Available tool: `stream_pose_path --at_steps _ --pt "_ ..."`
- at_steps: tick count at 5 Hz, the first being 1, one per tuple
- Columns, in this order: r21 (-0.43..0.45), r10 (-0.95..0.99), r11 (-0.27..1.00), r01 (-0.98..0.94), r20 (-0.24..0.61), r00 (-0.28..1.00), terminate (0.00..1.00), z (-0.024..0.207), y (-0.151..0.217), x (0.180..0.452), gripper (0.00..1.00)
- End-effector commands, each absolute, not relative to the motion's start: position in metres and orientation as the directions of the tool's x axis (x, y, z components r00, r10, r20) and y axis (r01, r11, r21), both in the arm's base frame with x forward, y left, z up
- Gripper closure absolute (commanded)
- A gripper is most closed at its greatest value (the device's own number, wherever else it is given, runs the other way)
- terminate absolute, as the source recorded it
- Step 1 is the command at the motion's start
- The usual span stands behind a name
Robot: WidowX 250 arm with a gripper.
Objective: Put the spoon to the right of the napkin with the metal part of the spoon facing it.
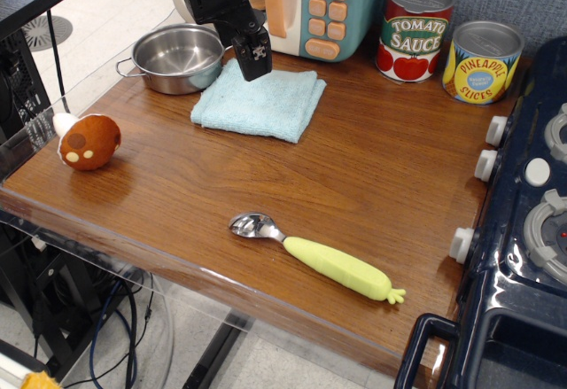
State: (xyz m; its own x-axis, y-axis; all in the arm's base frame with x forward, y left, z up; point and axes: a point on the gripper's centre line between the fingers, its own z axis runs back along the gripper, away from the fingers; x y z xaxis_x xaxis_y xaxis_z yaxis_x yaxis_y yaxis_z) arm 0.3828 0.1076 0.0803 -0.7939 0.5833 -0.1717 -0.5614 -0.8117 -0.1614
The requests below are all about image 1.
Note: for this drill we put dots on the dark blue toy stove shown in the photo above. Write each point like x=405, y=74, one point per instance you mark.
x=510, y=329

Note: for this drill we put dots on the light blue folded towel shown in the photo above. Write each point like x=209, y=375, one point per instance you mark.
x=279, y=104

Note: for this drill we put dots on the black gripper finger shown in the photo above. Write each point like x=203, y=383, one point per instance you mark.
x=243, y=54
x=261, y=60

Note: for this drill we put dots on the black computer tower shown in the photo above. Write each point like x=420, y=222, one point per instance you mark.
x=23, y=95

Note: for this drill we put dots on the clear acrylic table guard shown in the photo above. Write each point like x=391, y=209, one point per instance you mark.
x=358, y=179

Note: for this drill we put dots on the pineapple slices can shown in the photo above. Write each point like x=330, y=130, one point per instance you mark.
x=482, y=61

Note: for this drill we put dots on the yellow handled metal spoon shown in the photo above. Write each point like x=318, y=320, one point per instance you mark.
x=343, y=268

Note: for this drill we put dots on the teal toy microwave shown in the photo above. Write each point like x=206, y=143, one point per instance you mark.
x=327, y=30

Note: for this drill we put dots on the white stove knob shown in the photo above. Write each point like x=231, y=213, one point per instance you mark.
x=460, y=244
x=485, y=165
x=495, y=131

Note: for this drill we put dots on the tomato sauce can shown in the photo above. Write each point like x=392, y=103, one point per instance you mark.
x=411, y=37

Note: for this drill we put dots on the yellow plush object corner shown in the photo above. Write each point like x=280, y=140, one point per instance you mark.
x=39, y=380

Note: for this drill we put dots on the brown plush mushroom toy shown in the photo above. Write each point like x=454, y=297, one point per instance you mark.
x=87, y=143

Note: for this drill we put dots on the white stove knob rear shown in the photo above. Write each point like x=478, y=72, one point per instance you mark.
x=495, y=131

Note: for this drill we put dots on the black table leg frame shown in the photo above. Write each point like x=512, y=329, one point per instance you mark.
x=216, y=352

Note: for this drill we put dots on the small steel pot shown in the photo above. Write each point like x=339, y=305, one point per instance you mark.
x=177, y=59

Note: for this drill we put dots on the white stove knob middle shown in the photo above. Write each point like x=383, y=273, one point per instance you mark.
x=485, y=165

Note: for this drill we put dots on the white stove knob front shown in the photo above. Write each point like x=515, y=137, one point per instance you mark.
x=460, y=244

